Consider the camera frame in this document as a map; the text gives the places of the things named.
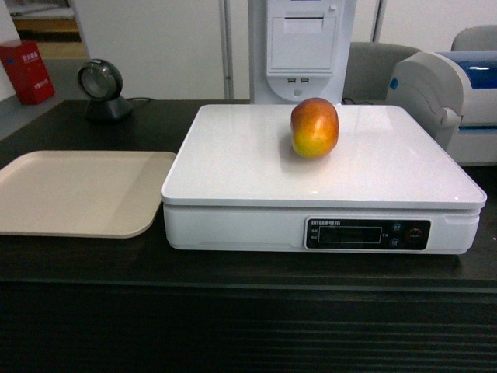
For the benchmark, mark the red yellow mango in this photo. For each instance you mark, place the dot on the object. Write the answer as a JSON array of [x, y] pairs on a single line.
[[314, 125]]

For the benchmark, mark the white checkout scale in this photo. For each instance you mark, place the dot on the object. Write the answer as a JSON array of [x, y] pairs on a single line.
[[387, 186]]

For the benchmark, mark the black slatted checkout counter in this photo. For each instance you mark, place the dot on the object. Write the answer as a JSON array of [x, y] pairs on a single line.
[[138, 305]]

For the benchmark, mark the beige plastic tray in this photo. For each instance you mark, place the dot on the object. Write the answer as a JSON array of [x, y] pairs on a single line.
[[88, 194]]

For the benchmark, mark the grey chair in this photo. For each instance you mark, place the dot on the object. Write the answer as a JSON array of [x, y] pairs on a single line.
[[369, 70], [477, 38]]

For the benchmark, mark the black barcode scanner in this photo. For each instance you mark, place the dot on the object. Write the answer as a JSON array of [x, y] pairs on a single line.
[[102, 82]]

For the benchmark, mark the white blue label printer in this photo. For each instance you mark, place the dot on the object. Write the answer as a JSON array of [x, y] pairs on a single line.
[[452, 95]]

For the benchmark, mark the red fire extinguisher box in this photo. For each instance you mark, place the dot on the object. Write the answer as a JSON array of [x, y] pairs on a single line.
[[26, 70]]

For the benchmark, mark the grey chair far right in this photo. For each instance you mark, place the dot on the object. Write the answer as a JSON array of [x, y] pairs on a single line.
[[477, 38]]

